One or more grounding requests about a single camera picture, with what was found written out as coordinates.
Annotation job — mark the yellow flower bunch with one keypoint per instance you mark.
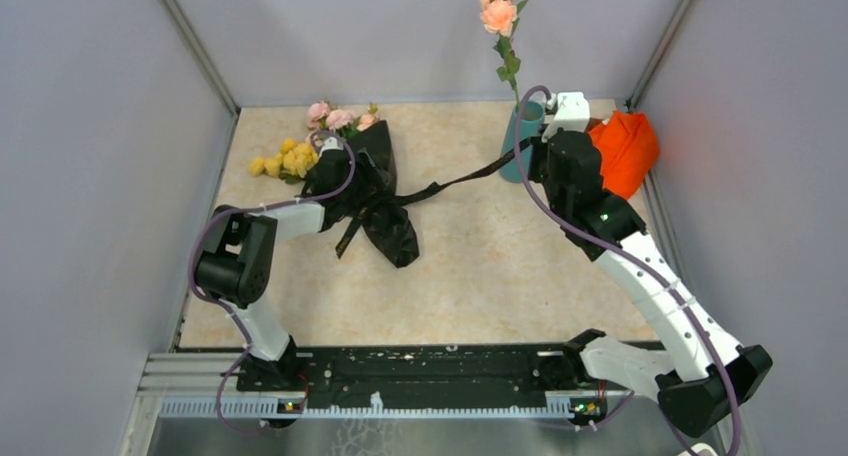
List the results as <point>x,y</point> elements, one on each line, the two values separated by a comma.
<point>291,163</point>

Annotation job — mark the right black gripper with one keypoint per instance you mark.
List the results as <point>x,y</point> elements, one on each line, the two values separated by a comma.
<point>537,149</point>

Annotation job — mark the black ribbon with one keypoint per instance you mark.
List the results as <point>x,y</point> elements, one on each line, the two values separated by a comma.
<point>402,200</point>

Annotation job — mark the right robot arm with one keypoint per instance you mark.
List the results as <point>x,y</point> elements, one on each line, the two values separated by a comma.
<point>703,374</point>

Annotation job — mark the black wrapping paper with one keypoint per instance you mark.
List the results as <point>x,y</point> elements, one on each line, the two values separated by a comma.
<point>388,227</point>

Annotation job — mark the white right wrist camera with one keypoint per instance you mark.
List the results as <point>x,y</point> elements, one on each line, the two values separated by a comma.
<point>569,111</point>

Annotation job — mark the grey cable duct rail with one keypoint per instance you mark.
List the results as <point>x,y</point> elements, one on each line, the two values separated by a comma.
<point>273,408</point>

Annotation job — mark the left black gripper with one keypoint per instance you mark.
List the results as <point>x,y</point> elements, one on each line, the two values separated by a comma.
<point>349,169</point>

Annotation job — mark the peach rose stem in vase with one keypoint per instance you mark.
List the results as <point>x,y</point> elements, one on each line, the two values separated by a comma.
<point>501,18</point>

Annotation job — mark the left aluminium frame post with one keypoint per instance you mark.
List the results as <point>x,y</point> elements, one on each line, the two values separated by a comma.
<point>193,43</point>

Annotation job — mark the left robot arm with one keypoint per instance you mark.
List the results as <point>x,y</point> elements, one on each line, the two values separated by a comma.
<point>232,260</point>

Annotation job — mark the pink flower bunch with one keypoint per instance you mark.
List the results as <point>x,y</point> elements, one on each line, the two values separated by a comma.
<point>323,115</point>

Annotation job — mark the aluminium frame post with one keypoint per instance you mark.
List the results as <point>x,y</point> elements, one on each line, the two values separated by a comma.
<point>662,49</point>
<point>193,43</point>

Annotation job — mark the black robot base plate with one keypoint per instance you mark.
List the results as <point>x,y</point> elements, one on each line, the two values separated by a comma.
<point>456,379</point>

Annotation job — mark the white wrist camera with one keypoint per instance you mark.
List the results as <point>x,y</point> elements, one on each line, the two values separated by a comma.
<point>331,144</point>
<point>569,111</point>

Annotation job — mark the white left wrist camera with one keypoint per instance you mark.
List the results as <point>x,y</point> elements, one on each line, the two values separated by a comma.
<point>331,144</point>

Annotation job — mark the right aluminium frame post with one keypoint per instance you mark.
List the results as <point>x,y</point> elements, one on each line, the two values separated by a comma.
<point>662,49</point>

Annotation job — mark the orange cloth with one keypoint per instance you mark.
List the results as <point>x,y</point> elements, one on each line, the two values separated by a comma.
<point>629,149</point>

